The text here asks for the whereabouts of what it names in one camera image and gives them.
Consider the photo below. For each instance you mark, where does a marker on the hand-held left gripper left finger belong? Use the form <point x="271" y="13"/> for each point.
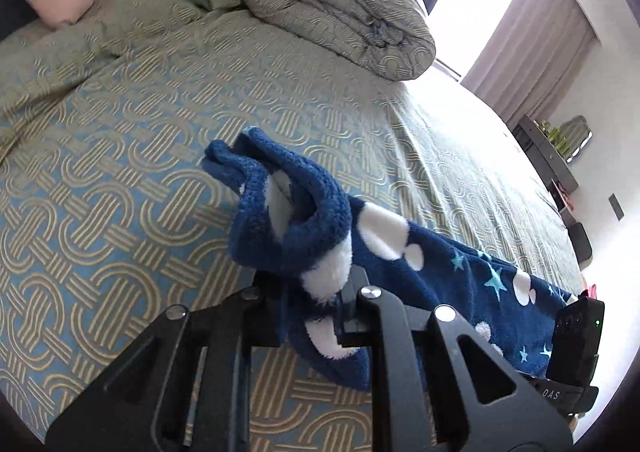
<point x="267" y="317"/>

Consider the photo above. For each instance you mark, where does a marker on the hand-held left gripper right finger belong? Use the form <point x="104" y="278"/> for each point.
<point x="352" y="317"/>

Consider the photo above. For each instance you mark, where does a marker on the navy star print fleece pants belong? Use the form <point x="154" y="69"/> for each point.
<point x="450" y="292"/>

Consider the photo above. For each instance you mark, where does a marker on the folded pink cloth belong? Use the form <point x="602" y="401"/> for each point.
<point x="593" y="292"/>

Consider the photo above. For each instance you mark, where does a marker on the dark grey chair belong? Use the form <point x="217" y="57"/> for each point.
<point x="580" y="242"/>

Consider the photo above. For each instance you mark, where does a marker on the low grey shelf unit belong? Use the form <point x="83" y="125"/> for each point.
<point x="562" y="197"/>

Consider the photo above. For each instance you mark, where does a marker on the grey dressing table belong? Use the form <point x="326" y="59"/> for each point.
<point x="547" y="156"/>

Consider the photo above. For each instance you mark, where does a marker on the row of green bottles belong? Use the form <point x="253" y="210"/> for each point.
<point x="555" y="136"/>

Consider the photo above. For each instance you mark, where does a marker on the wavy edged table mirror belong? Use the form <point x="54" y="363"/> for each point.
<point x="577" y="134"/>

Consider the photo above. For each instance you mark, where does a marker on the bed with patterned sheet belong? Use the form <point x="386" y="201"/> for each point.
<point x="125" y="156"/>

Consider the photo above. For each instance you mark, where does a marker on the wide beige curtain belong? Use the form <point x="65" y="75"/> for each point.
<point x="535" y="41"/>

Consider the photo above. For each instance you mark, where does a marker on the folded grey-green duvet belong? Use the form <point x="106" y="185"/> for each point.
<point x="340" y="1"/>

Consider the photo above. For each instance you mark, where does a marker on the dark wall switch plate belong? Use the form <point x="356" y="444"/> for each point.
<point x="617" y="207"/>

